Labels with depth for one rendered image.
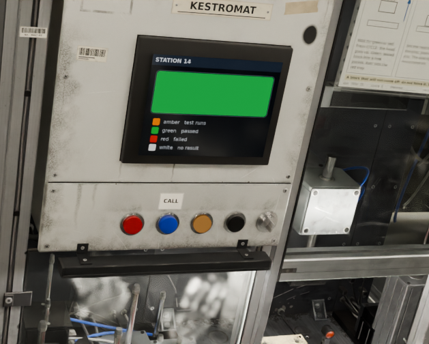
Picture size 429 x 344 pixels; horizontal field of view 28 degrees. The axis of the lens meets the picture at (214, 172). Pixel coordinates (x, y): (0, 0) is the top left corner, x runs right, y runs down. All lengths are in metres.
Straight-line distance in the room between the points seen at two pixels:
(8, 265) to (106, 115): 0.29
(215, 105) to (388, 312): 0.89
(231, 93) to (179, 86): 0.09
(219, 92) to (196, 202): 0.20
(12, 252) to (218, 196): 0.34
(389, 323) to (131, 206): 0.86
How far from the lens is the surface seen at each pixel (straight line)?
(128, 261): 1.38
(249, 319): 1.59
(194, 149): 1.33
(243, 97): 1.32
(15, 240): 1.37
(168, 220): 1.39
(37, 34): 1.23
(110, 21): 1.24
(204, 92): 1.29
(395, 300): 2.01
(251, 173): 1.41
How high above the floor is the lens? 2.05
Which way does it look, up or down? 23 degrees down
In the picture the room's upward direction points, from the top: 11 degrees clockwise
